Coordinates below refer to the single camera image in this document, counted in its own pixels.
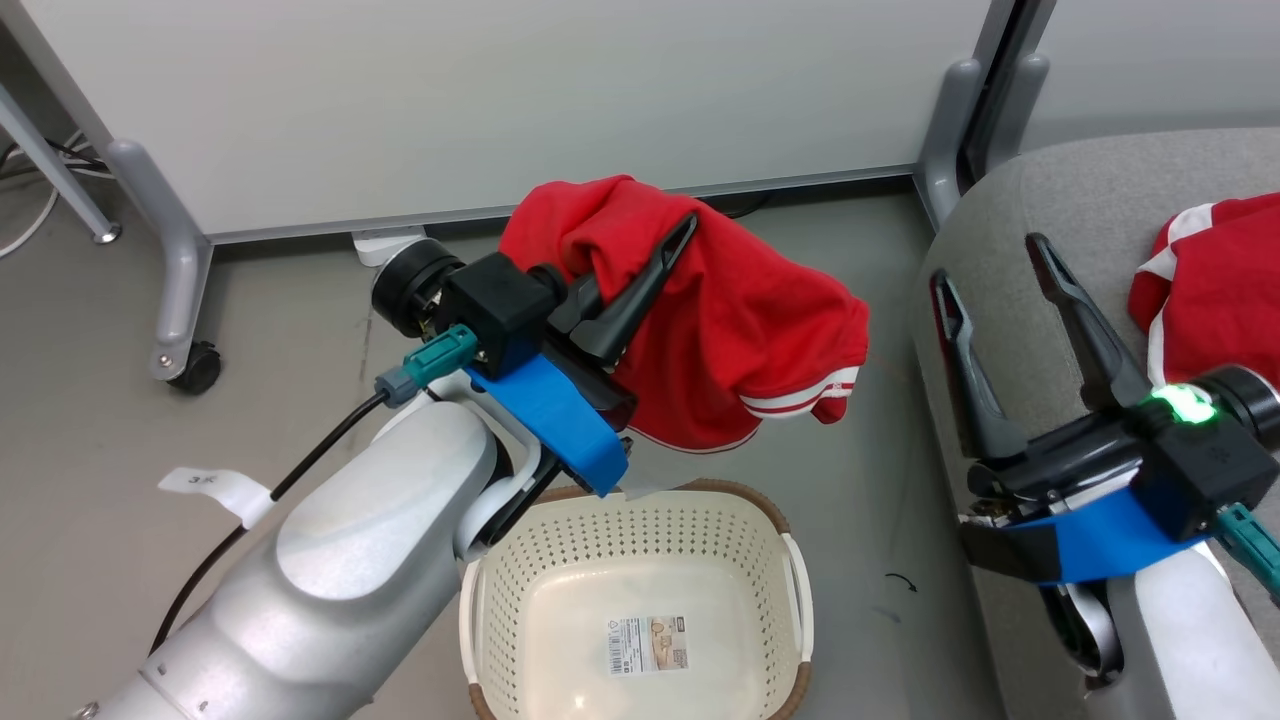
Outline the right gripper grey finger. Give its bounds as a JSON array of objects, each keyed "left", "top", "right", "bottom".
[
  {"left": 1025, "top": 232, "right": 1154, "bottom": 413},
  {"left": 929, "top": 268, "right": 1029, "bottom": 463}
]

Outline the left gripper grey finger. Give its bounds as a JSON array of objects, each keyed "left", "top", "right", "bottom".
[
  {"left": 568, "top": 272, "right": 607, "bottom": 336},
  {"left": 576, "top": 212, "right": 700, "bottom": 367}
]

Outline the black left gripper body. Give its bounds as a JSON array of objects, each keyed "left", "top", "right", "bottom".
[{"left": 528, "top": 262, "right": 641, "bottom": 441}]

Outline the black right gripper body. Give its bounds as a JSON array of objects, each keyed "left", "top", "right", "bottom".
[{"left": 962, "top": 408, "right": 1153, "bottom": 529}]

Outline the red shirt with white stripes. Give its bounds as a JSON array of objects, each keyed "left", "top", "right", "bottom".
[{"left": 498, "top": 175, "right": 871, "bottom": 455}]

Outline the grey fabric sofa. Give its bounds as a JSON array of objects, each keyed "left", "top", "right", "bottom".
[{"left": 910, "top": 128, "right": 1280, "bottom": 720}]

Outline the red and white garment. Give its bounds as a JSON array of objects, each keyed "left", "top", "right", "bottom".
[{"left": 1128, "top": 192, "right": 1280, "bottom": 393}]

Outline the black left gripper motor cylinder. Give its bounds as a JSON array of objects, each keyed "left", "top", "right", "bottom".
[{"left": 371, "top": 238, "right": 465, "bottom": 339}]

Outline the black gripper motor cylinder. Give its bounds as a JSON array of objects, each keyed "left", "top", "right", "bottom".
[
  {"left": 1198, "top": 364, "right": 1280, "bottom": 448},
  {"left": 371, "top": 238, "right": 465, "bottom": 339}
]

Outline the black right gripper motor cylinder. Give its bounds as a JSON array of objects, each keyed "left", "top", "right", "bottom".
[{"left": 1198, "top": 364, "right": 1280, "bottom": 448}]

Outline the cream perforated laundry basket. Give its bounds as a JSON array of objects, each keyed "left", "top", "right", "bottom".
[{"left": 458, "top": 478, "right": 816, "bottom": 720}]

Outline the large white partition panel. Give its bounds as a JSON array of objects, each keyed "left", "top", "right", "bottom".
[{"left": 18, "top": 0, "right": 1006, "bottom": 244}]

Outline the grey partition foot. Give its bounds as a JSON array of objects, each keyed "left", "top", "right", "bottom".
[
  {"left": 985, "top": 53, "right": 1051, "bottom": 153},
  {"left": 914, "top": 57, "right": 988, "bottom": 229}
]

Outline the printed basket label sticker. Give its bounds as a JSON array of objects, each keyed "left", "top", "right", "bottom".
[{"left": 607, "top": 615, "right": 691, "bottom": 677}]

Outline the narrow white partition panel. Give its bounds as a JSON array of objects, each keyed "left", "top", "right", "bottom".
[{"left": 1020, "top": 0, "right": 1280, "bottom": 153}]

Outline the black caster wheel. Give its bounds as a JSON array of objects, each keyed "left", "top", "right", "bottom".
[{"left": 170, "top": 342, "right": 223, "bottom": 396}]

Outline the grey partition leg with caster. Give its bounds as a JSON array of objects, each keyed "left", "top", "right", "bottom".
[{"left": 104, "top": 138, "right": 217, "bottom": 383}]

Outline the grey metal table leg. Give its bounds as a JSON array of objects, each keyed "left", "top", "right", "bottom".
[{"left": 0, "top": 82, "right": 123, "bottom": 246}]

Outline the blue left camera mount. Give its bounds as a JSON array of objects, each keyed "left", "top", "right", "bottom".
[{"left": 464, "top": 353, "right": 631, "bottom": 499}]

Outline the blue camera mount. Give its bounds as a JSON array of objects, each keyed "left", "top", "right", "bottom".
[
  {"left": 962, "top": 487, "right": 1218, "bottom": 587},
  {"left": 464, "top": 353, "right": 631, "bottom": 499}
]

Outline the blue right camera mount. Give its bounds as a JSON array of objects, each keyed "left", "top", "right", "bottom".
[{"left": 962, "top": 487, "right": 1218, "bottom": 587}]

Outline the teal left camera connector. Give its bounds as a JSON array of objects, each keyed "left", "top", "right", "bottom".
[{"left": 374, "top": 323, "right": 480, "bottom": 408}]

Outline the teal camera connector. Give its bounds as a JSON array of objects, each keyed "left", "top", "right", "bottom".
[
  {"left": 374, "top": 323, "right": 480, "bottom": 408},
  {"left": 1214, "top": 502, "right": 1280, "bottom": 607}
]

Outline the teal right camera connector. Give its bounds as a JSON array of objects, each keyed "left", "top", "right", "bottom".
[{"left": 1214, "top": 502, "right": 1280, "bottom": 607}]

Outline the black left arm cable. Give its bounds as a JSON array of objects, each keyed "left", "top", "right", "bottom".
[{"left": 148, "top": 390, "right": 393, "bottom": 656}]

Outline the white paper cable tag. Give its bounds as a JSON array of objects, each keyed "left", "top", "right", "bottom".
[{"left": 157, "top": 465, "right": 274, "bottom": 530}]

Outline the white floor cable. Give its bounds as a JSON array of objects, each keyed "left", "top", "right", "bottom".
[{"left": 0, "top": 130, "right": 113, "bottom": 261}]

